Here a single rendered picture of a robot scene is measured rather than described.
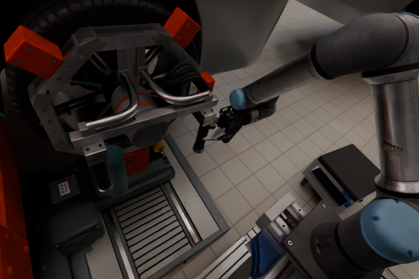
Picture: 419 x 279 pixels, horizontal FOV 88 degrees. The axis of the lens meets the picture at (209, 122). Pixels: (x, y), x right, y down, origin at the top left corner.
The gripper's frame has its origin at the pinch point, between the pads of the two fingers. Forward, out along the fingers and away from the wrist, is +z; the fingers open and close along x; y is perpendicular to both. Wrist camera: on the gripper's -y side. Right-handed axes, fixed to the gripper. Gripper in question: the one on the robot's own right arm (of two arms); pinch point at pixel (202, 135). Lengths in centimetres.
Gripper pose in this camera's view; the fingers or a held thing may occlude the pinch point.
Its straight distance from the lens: 78.6
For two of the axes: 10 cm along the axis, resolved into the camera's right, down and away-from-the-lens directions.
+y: 2.0, -6.8, -7.1
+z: -8.1, 2.8, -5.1
